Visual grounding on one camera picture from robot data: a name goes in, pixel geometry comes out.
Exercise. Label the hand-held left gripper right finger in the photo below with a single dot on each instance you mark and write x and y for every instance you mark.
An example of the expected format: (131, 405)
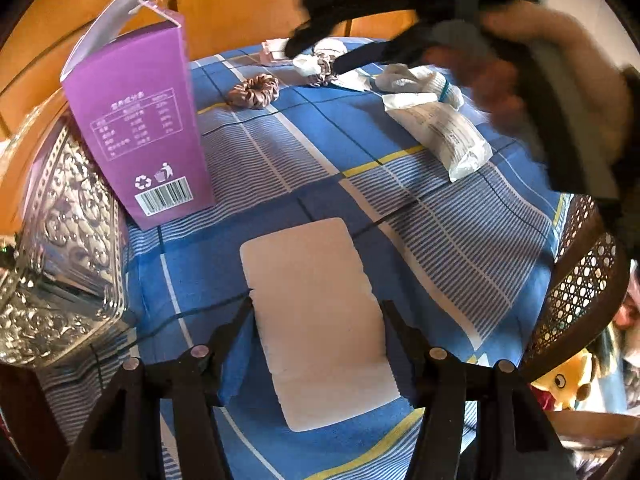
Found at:
(415, 370)

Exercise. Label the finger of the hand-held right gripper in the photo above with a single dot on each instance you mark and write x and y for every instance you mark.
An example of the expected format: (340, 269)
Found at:
(380, 52)
(330, 30)

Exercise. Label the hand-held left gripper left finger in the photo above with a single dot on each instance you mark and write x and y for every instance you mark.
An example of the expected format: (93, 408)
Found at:
(232, 360)

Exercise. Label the patterned scrunchie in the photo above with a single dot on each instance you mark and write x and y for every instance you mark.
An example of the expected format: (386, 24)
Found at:
(326, 66)

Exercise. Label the white socks teal stripe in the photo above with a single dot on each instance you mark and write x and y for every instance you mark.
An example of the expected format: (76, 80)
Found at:
(420, 80)

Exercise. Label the small pink white packet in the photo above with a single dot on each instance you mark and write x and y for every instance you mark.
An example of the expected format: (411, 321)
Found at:
(272, 50)

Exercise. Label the white foam pad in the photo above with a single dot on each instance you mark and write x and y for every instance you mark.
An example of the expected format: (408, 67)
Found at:
(310, 300)

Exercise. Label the white plastic packet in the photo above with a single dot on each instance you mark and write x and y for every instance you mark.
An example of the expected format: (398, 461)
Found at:
(450, 135)

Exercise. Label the brown satin scrunchie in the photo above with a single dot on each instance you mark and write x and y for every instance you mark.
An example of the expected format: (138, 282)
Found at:
(238, 96)

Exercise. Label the person's right forearm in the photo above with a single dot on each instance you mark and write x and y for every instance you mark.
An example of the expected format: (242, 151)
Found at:
(590, 85)

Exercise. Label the person's right hand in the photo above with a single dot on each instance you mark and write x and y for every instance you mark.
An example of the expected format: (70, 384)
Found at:
(480, 85)

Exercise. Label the white knit cloth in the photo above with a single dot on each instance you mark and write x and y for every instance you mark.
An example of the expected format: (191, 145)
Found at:
(355, 80)

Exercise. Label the white crumpled cloth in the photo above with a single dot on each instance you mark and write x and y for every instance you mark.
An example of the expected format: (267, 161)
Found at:
(305, 64)

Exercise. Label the blue plaid tablecloth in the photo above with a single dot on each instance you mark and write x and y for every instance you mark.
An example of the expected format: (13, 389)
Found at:
(425, 240)

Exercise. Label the yellow plush toy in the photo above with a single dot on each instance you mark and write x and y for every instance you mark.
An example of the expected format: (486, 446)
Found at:
(565, 385)

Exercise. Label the wicker chair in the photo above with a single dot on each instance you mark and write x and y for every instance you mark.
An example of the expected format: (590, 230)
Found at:
(575, 285)

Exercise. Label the silver embossed tissue box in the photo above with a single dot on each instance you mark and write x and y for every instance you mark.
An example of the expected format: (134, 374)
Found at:
(65, 260)

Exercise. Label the purple carton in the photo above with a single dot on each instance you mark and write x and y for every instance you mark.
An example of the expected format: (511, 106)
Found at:
(145, 125)

